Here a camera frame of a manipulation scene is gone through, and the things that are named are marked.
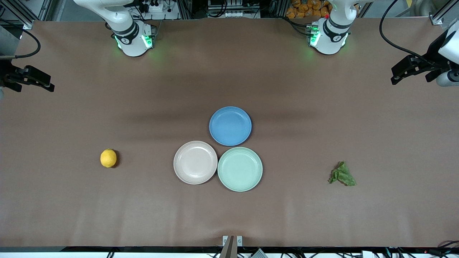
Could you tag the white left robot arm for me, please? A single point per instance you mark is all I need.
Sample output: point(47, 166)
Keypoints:
point(331, 34)

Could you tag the beige pink plate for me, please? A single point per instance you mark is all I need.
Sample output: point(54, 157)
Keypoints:
point(195, 162)

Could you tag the blue plate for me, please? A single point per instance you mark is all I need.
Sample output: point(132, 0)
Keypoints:
point(230, 126)

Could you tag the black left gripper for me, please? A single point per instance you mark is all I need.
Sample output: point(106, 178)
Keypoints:
point(431, 58)

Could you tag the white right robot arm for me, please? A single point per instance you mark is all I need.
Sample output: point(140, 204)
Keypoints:
point(125, 32)

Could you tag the white power strip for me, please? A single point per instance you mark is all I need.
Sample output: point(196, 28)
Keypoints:
point(155, 6)

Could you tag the pile of orange items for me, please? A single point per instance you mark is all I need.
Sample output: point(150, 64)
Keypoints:
point(308, 9)

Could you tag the yellow lemon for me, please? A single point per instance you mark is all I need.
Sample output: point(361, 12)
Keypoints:
point(108, 158)

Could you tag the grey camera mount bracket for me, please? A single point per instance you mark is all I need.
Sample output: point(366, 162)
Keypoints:
point(229, 247)

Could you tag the mint green plate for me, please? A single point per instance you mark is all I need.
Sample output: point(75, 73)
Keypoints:
point(240, 169)

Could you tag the aluminium frame profile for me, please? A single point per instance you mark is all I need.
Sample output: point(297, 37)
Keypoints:
point(443, 14)
point(21, 16)

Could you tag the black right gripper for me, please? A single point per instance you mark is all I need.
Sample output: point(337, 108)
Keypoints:
point(7, 74)

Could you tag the green lettuce leaf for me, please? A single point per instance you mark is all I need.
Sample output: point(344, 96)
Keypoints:
point(343, 175)

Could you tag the white background device box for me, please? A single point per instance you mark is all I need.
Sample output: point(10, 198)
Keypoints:
point(235, 14)

